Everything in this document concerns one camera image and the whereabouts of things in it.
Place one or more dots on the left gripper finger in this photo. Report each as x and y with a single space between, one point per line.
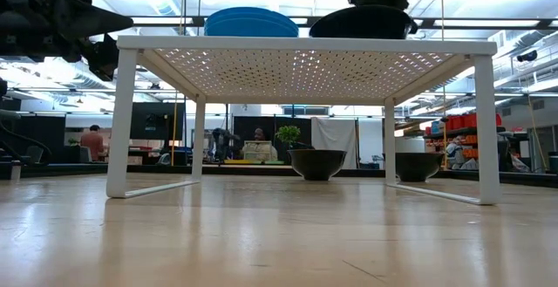
102 58
85 16

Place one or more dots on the black bowl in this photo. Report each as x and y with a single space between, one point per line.
362 25
317 165
418 167

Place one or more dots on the background black robot arm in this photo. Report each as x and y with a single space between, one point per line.
224 141

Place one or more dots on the black monitor screen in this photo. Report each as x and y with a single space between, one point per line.
152 121

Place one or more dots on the person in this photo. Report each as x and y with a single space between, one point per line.
92 145
260 149

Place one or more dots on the black partition panel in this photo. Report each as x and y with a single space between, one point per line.
43 132
248 121

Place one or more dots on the white perforated metal shelf riser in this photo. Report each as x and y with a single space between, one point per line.
305 44

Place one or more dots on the rack with red orange bins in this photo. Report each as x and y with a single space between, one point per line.
457 122

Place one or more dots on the white hanging cloth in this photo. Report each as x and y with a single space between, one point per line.
335 136

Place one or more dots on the green potted plant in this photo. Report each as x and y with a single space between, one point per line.
287 134

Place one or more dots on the dark trash bin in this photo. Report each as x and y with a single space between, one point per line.
553 162

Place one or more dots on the black overhead frame bar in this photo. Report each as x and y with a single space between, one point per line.
198 21

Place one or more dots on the black table edge rail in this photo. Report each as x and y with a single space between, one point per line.
523 179

